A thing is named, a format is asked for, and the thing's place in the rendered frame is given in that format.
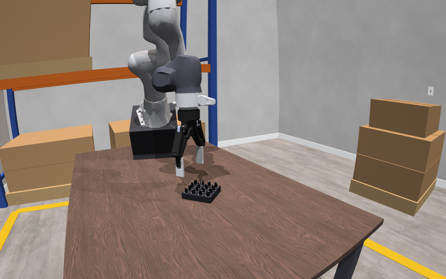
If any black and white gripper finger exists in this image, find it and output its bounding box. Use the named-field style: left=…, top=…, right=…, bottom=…
left=192, top=120, right=206, bottom=164
left=171, top=126, right=193, bottom=177

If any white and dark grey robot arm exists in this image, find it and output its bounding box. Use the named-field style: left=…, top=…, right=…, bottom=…
left=128, top=0, right=216, bottom=128

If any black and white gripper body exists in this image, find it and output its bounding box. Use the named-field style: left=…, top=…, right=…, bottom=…
left=178, top=109, right=200, bottom=135

